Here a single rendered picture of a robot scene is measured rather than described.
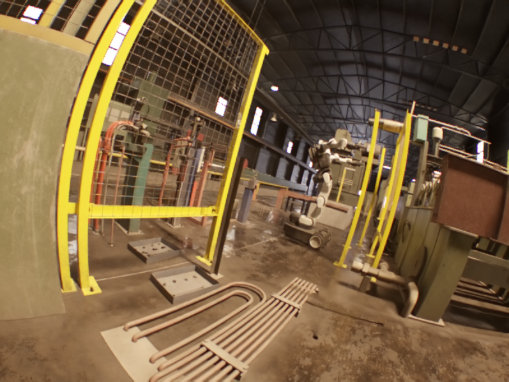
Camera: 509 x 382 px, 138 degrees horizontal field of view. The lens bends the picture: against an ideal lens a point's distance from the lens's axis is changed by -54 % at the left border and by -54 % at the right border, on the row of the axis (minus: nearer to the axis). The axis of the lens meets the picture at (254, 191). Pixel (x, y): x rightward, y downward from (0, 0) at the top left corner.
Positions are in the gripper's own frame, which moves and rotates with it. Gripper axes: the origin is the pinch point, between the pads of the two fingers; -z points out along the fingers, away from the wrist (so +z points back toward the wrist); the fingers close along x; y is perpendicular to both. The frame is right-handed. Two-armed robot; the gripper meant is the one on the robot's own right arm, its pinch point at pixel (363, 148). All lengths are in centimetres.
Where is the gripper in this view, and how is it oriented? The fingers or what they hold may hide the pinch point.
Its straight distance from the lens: 247.2
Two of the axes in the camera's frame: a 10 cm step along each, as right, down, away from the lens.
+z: -8.4, -2.5, 4.8
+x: 4.8, 0.5, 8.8
